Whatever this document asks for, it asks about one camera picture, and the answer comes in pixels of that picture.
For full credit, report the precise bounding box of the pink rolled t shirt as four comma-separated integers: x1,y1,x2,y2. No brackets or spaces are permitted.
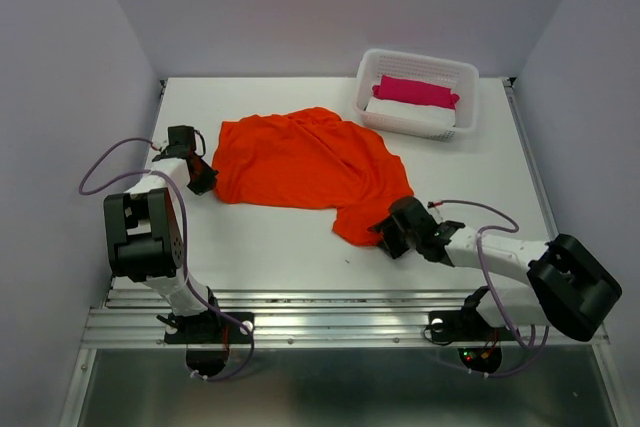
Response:
372,75,460,109

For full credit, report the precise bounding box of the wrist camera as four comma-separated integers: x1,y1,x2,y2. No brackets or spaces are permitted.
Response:
389,196,439,235
160,125,206,159

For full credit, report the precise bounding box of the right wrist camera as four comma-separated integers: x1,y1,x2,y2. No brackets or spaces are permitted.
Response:
389,196,439,235

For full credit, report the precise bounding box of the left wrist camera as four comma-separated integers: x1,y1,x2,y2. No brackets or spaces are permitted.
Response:
160,125,206,159

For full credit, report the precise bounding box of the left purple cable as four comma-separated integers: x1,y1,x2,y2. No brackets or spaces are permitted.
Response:
78,137,255,381

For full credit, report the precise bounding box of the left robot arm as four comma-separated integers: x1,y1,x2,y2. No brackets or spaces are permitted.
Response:
103,155,223,344

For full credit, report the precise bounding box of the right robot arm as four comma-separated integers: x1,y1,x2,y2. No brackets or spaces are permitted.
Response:
370,214,622,342

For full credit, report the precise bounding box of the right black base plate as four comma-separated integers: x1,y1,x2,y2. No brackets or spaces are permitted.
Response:
423,309,514,344

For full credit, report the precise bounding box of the orange t shirt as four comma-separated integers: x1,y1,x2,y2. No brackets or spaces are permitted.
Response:
212,107,414,247

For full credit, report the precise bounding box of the white plastic basket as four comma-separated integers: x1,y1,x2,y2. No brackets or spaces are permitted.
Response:
352,49,479,141

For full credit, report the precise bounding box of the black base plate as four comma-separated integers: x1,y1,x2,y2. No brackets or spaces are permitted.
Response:
156,310,254,345
423,309,514,344

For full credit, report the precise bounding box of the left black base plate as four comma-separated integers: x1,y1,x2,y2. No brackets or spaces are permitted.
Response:
156,310,254,345

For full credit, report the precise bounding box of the white rolled t shirt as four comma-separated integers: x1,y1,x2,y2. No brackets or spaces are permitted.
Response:
366,97,456,127

